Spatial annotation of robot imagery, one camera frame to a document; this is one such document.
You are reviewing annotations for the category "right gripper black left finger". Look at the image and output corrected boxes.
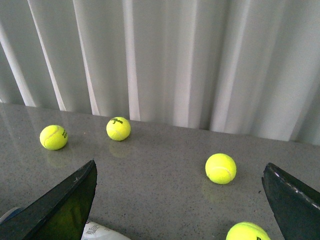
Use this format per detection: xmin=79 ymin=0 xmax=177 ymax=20
xmin=0 ymin=160 xmax=97 ymax=240

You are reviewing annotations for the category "tennis ball near bottom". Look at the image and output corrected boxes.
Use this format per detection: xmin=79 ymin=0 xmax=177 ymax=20
xmin=226 ymin=222 xmax=271 ymax=240

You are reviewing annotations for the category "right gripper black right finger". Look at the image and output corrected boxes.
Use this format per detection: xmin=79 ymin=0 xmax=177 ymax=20
xmin=261 ymin=162 xmax=320 ymax=240

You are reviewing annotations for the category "clear tennis ball can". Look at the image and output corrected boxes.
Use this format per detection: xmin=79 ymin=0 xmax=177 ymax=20
xmin=0 ymin=207 xmax=130 ymax=240

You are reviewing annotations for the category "tennis ball centre right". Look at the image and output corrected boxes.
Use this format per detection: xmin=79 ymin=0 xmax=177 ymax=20
xmin=205 ymin=153 xmax=237 ymax=185

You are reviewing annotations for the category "white pleated curtain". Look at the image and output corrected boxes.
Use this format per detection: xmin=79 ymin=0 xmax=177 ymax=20
xmin=0 ymin=0 xmax=320 ymax=145

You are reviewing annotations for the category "Wilson tennis ball by curtain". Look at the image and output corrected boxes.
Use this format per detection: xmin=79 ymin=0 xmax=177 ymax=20
xmin=106 ymin=116 xmax=131 ymax=141

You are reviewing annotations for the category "tennis ball far left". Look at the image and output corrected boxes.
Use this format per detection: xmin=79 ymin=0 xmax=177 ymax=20
xmin=39 ymin=125 xmax=68 ymax=151

